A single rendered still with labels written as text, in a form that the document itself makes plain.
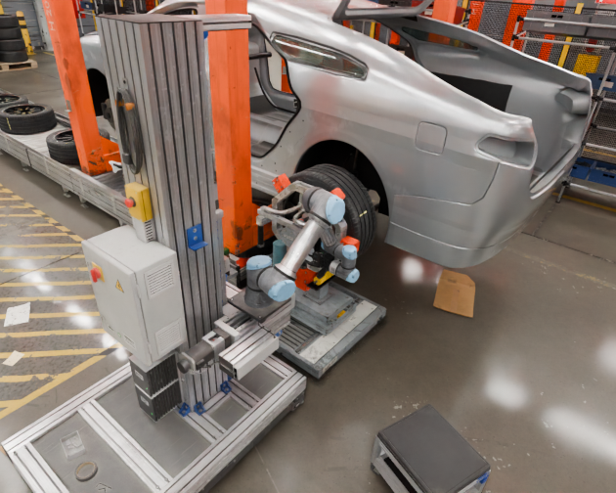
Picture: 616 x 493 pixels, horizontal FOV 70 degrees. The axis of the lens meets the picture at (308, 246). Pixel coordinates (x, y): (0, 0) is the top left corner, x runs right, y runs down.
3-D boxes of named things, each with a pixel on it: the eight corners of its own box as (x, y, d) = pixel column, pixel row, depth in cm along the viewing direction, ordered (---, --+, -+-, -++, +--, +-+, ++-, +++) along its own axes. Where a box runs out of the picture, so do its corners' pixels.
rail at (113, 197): (244, 281, 335) (243, 256, 324) (236, 287, 329) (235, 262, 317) (81, 186, 464) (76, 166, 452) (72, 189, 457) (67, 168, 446)
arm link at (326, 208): (267, 291, 208) (330, 195, 207) (286, 307, 198) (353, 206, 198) (251, 285, 198) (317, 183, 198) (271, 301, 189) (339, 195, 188)
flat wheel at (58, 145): (120, 147, 542) (117, 127, 530) (100, 166, 486) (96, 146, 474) (66, 144, 540) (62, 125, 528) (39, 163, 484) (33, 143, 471)
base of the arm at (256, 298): (259, 312, 206) (259, 295, 201) (237, 299, 214) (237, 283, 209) (281, 297, 216) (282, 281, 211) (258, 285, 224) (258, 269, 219)
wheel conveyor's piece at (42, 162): (148, 181, 525) (143, 149, 504) (76, 203, 467) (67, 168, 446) (103, 158, 577) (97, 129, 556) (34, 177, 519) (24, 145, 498)
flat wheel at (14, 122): (17, 118, 617) (12, 102, 604) (66, 120, 620) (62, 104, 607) (-11, 133, 560) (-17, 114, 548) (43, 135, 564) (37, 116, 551)
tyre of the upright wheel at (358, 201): (370, 273, 292) (385, 181, 257) (349, 289, 276) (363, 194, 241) (294, 236, 326) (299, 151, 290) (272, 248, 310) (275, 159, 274)
